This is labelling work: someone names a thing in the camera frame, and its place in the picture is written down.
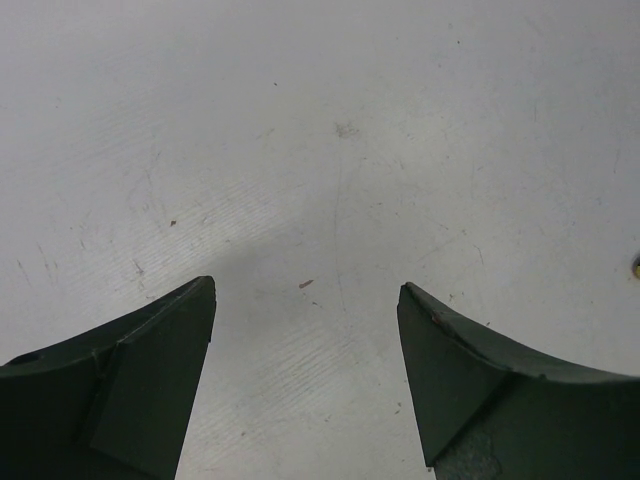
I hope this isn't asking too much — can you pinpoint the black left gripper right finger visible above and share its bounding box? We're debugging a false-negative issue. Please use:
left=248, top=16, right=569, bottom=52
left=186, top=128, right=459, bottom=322
left=397, top=283, right=639, bottom=479

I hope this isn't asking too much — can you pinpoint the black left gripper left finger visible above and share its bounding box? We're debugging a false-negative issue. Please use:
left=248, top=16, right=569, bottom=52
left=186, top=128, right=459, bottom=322
left=1, top=276, right=216, bottom=479

